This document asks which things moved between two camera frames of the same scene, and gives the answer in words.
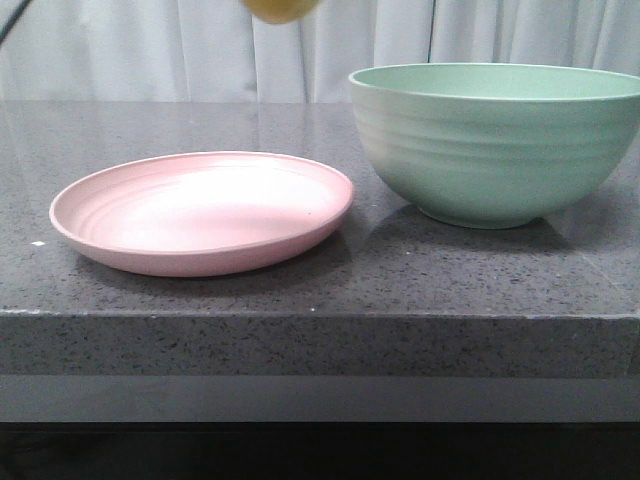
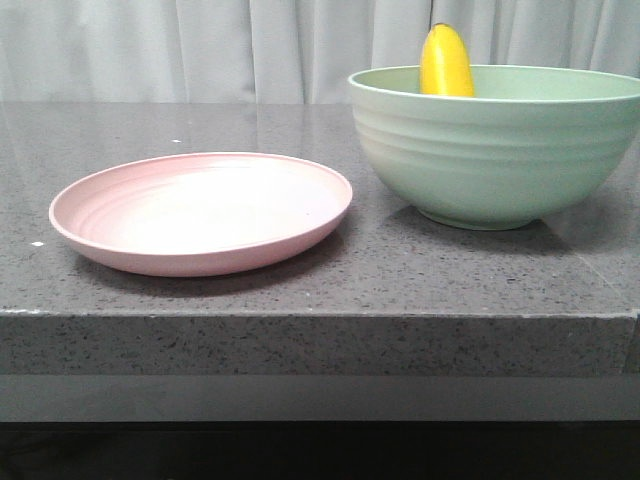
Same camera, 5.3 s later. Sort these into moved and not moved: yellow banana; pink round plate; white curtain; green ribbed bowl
Moved: yellow banana
Not moved: pink round plate; green ribbed bowl; white curtain
